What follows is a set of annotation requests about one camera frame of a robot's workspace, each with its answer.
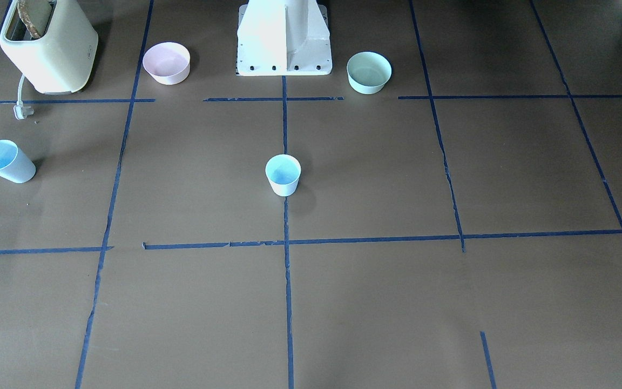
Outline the light blue cup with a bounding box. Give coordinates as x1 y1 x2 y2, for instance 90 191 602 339
0 139 36 184
265 153 302 197

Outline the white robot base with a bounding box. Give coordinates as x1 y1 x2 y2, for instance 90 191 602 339
235 1 333 77

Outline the white power plug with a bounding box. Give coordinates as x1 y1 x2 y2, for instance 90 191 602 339
13 75 35 120

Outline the cream toaster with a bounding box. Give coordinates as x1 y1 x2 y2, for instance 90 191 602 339
0 1 99 95

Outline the bread slice in toaster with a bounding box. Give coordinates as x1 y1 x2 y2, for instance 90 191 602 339
16 1 53 39

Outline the pink bowl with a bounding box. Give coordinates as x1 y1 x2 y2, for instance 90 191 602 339
141 42 192 85

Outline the green bowl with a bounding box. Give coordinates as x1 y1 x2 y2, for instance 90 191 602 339
346 51 393 95

